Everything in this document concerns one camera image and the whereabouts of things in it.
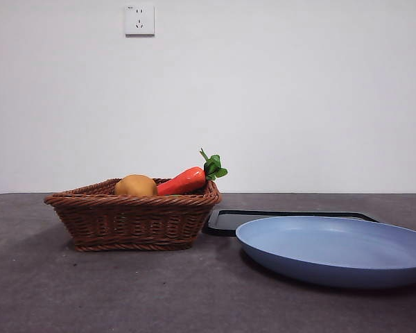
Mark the brown wicker basket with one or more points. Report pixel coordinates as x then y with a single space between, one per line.
131 222

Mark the orange carrot with green leaves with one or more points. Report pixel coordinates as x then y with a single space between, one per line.
183 180

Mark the brown potato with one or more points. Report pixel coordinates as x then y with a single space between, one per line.
136 185

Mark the blue round plate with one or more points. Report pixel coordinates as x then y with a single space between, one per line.
333 253

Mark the white wall socket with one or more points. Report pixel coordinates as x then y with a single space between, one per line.
140 21

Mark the black rectangular tray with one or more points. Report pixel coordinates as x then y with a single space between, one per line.
222 223

